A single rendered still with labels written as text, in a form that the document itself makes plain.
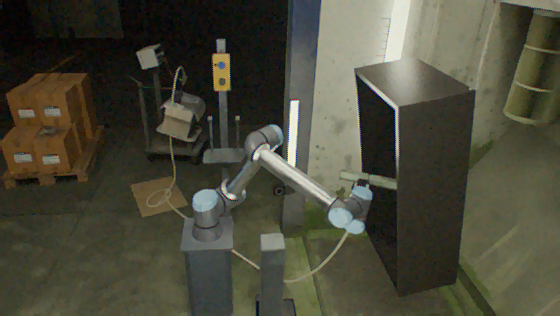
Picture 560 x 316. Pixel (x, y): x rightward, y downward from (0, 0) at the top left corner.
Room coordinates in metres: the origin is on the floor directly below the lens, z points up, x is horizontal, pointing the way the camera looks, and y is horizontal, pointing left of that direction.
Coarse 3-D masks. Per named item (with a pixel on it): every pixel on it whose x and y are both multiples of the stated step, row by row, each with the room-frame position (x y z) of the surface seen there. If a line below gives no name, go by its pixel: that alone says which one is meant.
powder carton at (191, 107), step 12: (192, 96) 4.13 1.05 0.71; (168, 108) 3.73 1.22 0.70; (180, 108) 3.74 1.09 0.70; (192, 108) 3.78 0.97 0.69; (204, 108) 4.10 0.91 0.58; (168, 120) 3.77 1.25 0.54; (180, 120) 3.76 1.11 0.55; (192, 120) 3.81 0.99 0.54; (168, 132) 3.77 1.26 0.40; (180, 132) 3.77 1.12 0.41
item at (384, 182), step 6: (342, 174) 1.69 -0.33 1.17; (348, 174) 1.68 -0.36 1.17; (354, 174) 1.68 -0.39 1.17; (360, 174) 1.68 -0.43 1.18; (366, 174) 1.69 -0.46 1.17; (348, 180) 1.68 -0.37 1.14; (354, 180) 1.67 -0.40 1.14; (366, 180) 1.66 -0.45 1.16; (372, 180) 1.65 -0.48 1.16; (378, 180) 1.64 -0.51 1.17; (384, 180) 1.64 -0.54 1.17; (390, 180) 1.64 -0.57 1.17; (378, 186) 1.64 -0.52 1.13; (384, 186) 1.63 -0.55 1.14; (390, 186) 1.62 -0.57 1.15
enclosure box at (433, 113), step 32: (384, 64) 2.05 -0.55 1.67; (416, 64) 1.97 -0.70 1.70; (384, 96) 1.62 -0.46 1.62; (416, 96) 1.55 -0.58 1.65; (448, 96) 1.51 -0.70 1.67; (384, 128) 2.11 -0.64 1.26; (416, 128) 1.49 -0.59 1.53; (448, 128) 1.51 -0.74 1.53; (384, 160) 2.11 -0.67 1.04; (416, 160) 1.50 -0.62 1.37; (448, 160) 1.52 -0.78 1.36; (384, 192) 2.12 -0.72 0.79; (416, 192) 1.50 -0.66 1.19; (448, 192) 1.53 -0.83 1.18; (384, 224) 2.13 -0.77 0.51; (416, 224) 1.51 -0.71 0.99; (448, 224) 1.54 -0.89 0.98; (384, 256) 1.84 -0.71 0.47; (416, 256) 1.52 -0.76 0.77; (448, 256) 1.55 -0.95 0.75; (416, 288) 1.53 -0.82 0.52
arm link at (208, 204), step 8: (200, 192) 1.85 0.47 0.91; (208, 192) 1.85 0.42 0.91; (216, 192) 1.87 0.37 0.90; (200, 200) 1.77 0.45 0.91; (208, 200) 1.77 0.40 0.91; (216, 200) 1.79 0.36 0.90; (224, 200) 1.84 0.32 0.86; (200, 208) 1.74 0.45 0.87; (208, 208) 1.74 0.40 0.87; (216, 208) 1.78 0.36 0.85; (224, 208) 1.82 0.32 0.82; (200, 216) 1.74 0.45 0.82; (208, 216) 1.74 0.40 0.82; (216, 216) 1.78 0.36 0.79; (200, 224) 1.74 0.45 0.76; (208, 224) 1.74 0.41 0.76
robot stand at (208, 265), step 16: (192, 224) 1.88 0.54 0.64; (224, 224) 1.89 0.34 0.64; (192, 240) 1.73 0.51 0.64; (224, 240) 1.74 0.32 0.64; (192, 256) 1.66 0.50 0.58; (208, 256) 1.67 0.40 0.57; (224, 256) 1.68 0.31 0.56; (192, 272) 1.66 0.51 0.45; (208, 272) 1.67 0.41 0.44; (224, 272) 1.68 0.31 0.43; (192, 288) 1.66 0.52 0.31; (208, 288) 1.67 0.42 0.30; (224, 288) 1.68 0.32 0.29; (192, 304) 1.67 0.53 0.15; (208, 304) 1.67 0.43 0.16; (224, 304) 1.68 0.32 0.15
